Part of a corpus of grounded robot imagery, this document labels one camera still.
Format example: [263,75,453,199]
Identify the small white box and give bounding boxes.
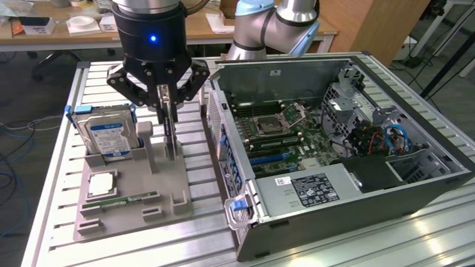
[98,15,119,33]

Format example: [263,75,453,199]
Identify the brown cardboard box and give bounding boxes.
[219,0,239,19]

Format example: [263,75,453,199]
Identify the white box with black lid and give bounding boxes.
[18,16,57,36]

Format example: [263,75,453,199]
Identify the black expansion slot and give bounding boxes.
[247,150,293,159]

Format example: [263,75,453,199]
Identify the wooden cabinet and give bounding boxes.
[330,0,434,67]

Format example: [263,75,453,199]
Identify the black and red wire bundle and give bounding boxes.
[351,125,387,156]

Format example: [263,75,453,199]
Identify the white square tape holder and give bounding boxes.
[66,16,103,37]

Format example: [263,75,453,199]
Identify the blue data wire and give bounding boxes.
[385,124,414,155]

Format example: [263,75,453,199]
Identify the blue expansion slot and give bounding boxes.
[249,154,295,165]

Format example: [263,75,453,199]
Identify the wooden desk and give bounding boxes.
[0,0,339,53]

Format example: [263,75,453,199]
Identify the blue case release latch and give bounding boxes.
[230,200,249,214]

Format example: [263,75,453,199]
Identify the green motherboard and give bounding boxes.
[227,91,342,179]

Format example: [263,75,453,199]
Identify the blue floor cable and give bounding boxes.
[0,130,32,239]

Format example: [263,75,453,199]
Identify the white paper sheets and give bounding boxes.
[206,12,237,34]

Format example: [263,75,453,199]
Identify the CPU socket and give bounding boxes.
[253,115,289,137]

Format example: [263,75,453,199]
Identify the green RAM stick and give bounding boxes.
[82,191,159,209]
[249,135,302,151]

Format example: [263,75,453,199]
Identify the grey plastic parts rack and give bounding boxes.
[74,121,198,243]

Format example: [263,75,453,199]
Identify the beige robot cable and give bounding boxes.
[185,0,211,15]

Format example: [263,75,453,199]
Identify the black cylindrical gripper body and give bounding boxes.
[113,3,197,87]

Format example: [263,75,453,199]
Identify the grey disk bay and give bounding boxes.
[385,149,453,185]

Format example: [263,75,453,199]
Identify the grey power supply unit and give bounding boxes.
[255,163,365,218]

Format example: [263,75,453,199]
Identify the black plastic shroud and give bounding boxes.
[341,155,406,194]

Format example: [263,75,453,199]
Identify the orange packet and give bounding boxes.
[10,18,24,36]

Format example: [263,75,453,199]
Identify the metal socket cover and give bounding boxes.
[281,102,310,126]

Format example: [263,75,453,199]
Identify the open black PC case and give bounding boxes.
[199,51,475,264]

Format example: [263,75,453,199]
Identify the silver CPU chip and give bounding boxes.
[89,174,117,197]

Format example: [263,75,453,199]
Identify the hard disk with blue carrier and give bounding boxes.
[65,103,145,164]

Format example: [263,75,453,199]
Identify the perforated metal drive cage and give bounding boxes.
[322,82,373,131]

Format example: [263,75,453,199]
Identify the green graphics card silver bracket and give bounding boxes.
[155,85,181,162]

